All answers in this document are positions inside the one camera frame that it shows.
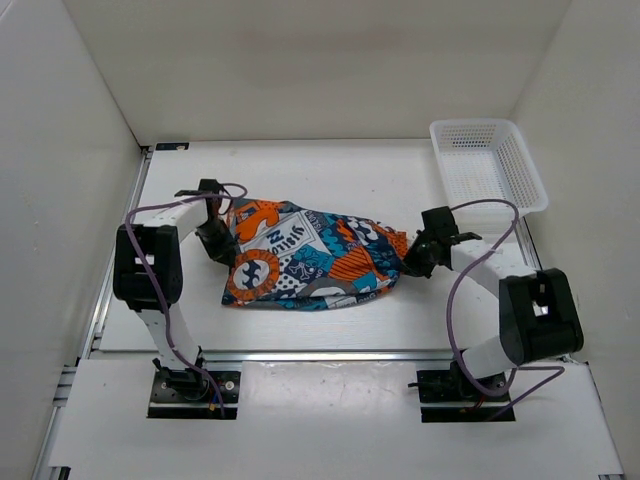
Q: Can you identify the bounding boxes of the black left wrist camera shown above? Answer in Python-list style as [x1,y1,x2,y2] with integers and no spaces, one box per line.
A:
[198,179,224,195]

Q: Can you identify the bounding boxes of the white plastic mesh basket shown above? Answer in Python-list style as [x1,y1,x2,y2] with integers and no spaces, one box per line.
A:
[429,118,549,226]

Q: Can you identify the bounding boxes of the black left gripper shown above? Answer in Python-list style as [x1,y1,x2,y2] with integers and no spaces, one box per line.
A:
[195,218,239,267]

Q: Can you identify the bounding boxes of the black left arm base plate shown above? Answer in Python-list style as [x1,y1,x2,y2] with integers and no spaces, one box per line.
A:
[147,371,241,421]

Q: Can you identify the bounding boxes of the colourful patterned shorts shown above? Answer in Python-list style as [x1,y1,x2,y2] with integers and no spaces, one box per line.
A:
[221,199,409,311]

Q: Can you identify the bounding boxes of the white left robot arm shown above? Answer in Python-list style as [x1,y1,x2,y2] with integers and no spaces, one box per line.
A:
[113,179,247,407]

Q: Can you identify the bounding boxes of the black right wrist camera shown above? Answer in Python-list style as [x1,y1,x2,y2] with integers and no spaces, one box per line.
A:
[421,206,459,240]

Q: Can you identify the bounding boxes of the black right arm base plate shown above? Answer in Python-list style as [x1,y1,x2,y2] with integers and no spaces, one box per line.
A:
[407,370,516,424]

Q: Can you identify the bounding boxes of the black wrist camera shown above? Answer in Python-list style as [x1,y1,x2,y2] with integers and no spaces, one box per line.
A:
[421,206,459,240]
[198,179,224,195]

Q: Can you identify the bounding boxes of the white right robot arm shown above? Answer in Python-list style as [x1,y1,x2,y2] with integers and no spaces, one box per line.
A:
[404,230,584,400]

